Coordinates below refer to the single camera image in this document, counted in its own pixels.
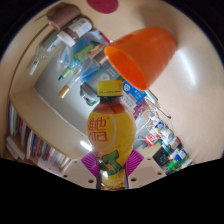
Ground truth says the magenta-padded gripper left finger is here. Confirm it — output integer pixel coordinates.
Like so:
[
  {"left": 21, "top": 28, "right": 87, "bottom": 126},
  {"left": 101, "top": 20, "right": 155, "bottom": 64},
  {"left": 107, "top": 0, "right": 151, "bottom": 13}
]
[{"left": 61, "top": 151, "right": 102, "bottom": 190}]

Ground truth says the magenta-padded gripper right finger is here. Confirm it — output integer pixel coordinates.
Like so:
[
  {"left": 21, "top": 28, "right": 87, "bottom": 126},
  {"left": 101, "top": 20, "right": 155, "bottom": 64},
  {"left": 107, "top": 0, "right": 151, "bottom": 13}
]
[{"left": 124, "top": 148, "right": 167, "bottom": 190}]

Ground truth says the yellow drink bottle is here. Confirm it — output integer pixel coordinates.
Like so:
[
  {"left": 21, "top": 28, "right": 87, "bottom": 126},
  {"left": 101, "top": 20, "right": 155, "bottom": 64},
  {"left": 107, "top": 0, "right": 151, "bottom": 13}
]
[{"left": 86, "top": 79, "right": 137, "bottom": 191}]

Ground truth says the group of small bottles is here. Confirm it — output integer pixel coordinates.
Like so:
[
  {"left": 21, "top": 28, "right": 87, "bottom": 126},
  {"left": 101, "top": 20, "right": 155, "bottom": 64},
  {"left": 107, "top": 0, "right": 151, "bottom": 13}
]
[{"left": 143, "top": 118, "right": 195, "bottom": 175}]

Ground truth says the pink packet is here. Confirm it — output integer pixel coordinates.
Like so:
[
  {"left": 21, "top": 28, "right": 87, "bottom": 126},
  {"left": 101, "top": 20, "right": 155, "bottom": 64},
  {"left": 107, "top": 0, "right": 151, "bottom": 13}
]
[{"left": 131, "top": 98, "right": 150, "bottom": 122}]

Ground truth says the bookshelf with books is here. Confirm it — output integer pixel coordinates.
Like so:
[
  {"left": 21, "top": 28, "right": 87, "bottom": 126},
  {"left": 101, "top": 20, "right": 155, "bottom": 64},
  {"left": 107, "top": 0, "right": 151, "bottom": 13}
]
[{"left": 3, "top": 99, "right": 73, "bottom": 172}]

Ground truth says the silver metal pen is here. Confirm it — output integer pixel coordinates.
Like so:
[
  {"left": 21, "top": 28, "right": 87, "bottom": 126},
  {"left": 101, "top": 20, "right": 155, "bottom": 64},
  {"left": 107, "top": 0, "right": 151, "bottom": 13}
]
[{"left": 144, "top": 88, "right": 173, "bottom": 120}]

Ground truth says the black and green device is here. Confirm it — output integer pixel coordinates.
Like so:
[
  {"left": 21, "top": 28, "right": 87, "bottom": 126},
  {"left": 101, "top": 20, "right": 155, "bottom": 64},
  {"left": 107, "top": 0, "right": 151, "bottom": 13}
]
[{"left": 79, "top": 81, "right": 101, "bottom": 107}]

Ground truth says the blue and white box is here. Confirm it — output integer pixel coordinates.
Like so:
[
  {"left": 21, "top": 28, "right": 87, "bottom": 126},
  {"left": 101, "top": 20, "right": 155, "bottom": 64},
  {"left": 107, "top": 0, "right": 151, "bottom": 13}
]
[{"left": 121, "top": 80, "right": 148, "bottom": 105}]

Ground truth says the gold-capped pen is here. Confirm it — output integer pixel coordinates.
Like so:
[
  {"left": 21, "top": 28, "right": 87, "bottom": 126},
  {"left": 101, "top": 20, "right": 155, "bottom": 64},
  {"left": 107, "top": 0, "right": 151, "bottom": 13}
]
[{"left": 58, "top": 71, "right": 82, "bottom": 100}]

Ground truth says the green marker pen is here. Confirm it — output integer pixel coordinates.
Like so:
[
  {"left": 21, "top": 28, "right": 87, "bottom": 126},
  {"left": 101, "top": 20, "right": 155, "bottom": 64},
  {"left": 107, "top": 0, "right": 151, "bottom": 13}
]
[{"left": 58, "top": 65, "right": 73, "bottom": 82}]

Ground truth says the clear plastic bag of items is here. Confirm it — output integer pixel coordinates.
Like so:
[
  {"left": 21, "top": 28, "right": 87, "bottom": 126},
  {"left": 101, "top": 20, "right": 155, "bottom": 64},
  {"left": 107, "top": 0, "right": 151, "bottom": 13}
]
[{"left": 59, "top": 29, "right": 116, "bottom": 85}]

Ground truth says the orange plastic cup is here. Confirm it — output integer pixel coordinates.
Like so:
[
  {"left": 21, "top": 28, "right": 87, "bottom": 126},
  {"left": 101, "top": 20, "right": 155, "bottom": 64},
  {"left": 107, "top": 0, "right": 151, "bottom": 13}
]
[{"left": 103, "top": 26, "right": 178, "bottom": 91}]

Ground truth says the clear glass bottle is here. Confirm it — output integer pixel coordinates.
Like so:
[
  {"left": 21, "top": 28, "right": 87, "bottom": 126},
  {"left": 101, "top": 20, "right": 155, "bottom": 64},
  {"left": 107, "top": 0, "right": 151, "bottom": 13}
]
[{"left": 26, "top": 31, "right": 65, "bottom": 77}]

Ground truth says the white jar with brown band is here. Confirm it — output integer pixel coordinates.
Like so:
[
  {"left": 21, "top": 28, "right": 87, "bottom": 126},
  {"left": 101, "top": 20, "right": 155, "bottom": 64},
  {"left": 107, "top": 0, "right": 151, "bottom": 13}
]
[{"left": 56, "top": 17, "right": 94, "bottom": 48}]

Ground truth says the brown cork-textured container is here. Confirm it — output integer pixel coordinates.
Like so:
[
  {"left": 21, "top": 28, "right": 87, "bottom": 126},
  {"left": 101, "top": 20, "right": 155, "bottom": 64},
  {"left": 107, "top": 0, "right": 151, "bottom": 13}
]
[{"left": 45, "top": 2, "right": 82, "bottom": 32}]

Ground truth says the flat round red coaster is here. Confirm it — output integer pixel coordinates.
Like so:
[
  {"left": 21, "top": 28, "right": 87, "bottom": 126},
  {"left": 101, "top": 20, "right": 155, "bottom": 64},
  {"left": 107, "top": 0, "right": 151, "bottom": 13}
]
[{"left": 86, "top": 0, "right": 120, "bottom": 15}]

